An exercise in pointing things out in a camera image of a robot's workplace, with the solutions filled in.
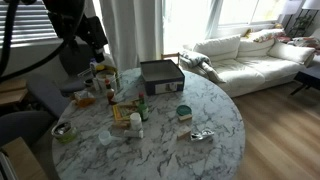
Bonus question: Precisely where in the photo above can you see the white window blinds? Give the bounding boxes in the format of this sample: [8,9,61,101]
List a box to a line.
[0,0,59,46]

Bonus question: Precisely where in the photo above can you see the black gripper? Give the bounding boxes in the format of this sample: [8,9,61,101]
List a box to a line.
[75,14,109,64]

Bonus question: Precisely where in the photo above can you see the green round lid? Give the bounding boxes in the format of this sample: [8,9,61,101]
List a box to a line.
[176,104,193,117]

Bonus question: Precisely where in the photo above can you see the wooden side desk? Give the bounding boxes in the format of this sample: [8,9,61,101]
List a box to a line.
[0,78,29,107]

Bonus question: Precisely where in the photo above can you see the hot sauce bottle red cap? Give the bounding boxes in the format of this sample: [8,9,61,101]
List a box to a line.
[104,78,117,106]

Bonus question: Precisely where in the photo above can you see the white jar blue lid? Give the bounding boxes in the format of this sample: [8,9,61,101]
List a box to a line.
[88,58,100,73]

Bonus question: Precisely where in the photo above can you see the small clear measuring cup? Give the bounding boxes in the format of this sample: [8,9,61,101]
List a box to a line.
[98,130,125,147]

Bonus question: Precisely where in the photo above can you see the open dark glass jar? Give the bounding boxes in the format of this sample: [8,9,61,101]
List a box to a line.
[83,78,95,88]

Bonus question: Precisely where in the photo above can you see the crumpled shiny foil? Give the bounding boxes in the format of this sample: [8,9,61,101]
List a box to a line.
[190,128,215,142]

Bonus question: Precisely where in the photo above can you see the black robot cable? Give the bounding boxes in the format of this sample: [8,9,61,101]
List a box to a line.
[0,0,77,84]

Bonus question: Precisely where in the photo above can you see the cream patterned pillow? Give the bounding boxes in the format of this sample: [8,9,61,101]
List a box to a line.
[248,28,286,43]

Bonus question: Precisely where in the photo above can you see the light wooden board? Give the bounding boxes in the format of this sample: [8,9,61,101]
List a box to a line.
[0,136,49,180]

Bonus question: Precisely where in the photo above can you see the white curtain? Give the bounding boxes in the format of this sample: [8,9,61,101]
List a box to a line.
[99,0,164,72]

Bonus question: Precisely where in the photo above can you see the green bottle red cap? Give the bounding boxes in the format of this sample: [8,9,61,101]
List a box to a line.
[137,92,150,122]

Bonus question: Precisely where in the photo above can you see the orange snack bag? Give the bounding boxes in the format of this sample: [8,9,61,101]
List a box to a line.
[73,89,97,108]

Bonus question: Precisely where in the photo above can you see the black coffee table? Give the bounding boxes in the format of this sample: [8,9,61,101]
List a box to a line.
[289,64,320,98]

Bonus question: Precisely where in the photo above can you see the grey folded blanket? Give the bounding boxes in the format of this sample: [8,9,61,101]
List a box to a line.
[179,49,226,84]

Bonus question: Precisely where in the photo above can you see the dark blue cardboard box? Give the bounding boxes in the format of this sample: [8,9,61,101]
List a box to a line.
[139,59,186,97]

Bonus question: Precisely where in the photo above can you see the white sofa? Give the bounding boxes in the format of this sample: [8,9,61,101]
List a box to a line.
[179,28,320,98]

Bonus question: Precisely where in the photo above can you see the small wooden block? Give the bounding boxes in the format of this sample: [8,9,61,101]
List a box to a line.
[177,113,193,122]
[176,125,193,141]

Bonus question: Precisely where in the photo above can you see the large clear plastic cup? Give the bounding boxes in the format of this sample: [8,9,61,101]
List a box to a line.
[95,69,118,94]

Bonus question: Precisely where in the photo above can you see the white tube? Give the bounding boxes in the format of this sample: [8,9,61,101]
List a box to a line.
[123,128,145,139]

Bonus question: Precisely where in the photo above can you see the floral patterned pillow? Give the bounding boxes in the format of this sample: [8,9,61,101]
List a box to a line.
[287,35,320,51]

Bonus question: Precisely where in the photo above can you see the brown wooden chair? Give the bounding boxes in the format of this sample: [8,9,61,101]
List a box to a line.
[160,52,181,67]

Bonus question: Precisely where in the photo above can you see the black plant stand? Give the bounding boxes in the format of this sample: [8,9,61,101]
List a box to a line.
[288,9,318,38]

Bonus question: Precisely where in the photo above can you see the white pill bottle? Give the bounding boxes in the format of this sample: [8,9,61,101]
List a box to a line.
[129,112,144,132]

